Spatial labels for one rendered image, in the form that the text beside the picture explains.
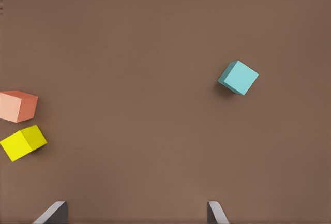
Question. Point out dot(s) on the blue wooden cube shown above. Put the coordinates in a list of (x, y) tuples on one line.
[(239, 77)]

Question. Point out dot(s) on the red wooden cube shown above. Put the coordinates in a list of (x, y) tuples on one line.
[(15, 106)]

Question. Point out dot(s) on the yellow wooden cube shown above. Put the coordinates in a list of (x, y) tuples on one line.
[(22, 142)]

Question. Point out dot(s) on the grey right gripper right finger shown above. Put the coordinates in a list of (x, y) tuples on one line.
[(215, 213)]

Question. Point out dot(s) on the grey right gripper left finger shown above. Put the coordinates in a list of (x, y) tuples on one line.
[(55, 213)]

